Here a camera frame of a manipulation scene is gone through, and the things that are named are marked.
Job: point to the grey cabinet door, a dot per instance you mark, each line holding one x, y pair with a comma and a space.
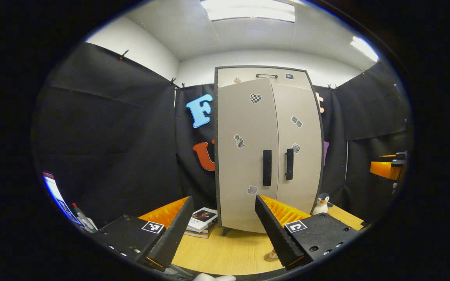
303, 171
244, 164

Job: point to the grey white cabinet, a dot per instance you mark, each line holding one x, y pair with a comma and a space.
215, 156

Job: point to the small ceiling light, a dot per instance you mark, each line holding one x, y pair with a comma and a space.
364, 48

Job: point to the computer screen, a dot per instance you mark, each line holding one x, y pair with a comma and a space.
57, 195

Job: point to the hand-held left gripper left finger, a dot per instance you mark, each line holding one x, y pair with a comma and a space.
176, 234

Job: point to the long ceiling light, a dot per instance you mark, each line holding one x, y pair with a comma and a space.
248, 11

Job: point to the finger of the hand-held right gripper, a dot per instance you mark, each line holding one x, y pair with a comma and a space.
385, 171
400, 158

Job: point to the round cork coaster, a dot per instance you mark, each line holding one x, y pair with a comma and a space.
268, 259

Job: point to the plush penguin toy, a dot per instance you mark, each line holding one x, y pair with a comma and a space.
322, 205

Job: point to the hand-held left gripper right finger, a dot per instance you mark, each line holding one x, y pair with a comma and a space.
274, 230

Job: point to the marker pen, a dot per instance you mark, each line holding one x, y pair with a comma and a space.
82, 216

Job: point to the white cover book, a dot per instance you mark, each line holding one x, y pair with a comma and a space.
203, 219

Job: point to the grey cabinet drawer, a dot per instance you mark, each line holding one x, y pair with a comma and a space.
244, 72

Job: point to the black backdrop cloth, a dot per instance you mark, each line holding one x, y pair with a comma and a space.
111, 136

